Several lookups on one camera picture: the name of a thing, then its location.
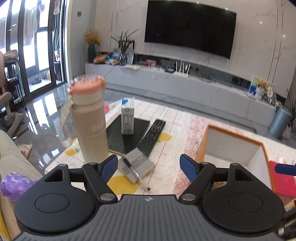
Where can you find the floor plant by trash can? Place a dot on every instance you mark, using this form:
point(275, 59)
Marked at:
point(291, 107)

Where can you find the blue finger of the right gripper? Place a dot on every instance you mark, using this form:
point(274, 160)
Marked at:
point(285, 169)

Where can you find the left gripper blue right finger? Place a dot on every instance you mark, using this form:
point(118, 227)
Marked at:
point(202, 177)

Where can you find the small milk carton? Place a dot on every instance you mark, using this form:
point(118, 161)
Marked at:
point(127, 116)

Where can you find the red transparent toy box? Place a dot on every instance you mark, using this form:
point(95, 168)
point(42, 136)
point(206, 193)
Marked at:
point(283, 184)

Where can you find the green plant in glass vase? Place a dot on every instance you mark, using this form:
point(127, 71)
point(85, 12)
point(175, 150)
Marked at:
point(124, 41)

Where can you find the marble tv console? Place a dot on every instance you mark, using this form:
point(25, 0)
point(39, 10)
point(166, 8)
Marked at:
point(198, 94)

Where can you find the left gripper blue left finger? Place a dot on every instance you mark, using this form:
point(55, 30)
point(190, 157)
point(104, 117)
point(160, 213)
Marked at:
point(95, 177)

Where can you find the purple plastic bag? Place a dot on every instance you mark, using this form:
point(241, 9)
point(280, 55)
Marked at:
point(15, 185)

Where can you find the teddy bear figure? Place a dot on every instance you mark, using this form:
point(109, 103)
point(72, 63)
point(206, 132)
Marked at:
point(260, 88)

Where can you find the black pen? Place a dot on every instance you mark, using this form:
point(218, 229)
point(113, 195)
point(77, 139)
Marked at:
point(146, 187)

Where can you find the white wifi router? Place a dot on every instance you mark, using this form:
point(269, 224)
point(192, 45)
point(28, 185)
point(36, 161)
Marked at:
point(182, 69)

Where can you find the pink beige water bottle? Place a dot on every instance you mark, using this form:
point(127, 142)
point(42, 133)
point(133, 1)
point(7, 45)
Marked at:
point(86, 106)

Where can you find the black remote control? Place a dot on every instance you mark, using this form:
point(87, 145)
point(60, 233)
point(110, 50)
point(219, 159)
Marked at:
point(150, 139)

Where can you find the black wall television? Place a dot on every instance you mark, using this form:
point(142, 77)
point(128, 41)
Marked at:
point(192, 25)

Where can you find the blue metal trash can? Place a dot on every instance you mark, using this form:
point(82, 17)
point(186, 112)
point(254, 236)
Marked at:
point(280, 121)

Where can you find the yellow dried flower vase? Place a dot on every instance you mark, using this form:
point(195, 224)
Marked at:
point(91, 37)

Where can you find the grey small box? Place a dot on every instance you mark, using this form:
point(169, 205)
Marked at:
point(139, 162)

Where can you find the orange white cardboard box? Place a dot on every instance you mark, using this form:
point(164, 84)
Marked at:
point(222, 147)

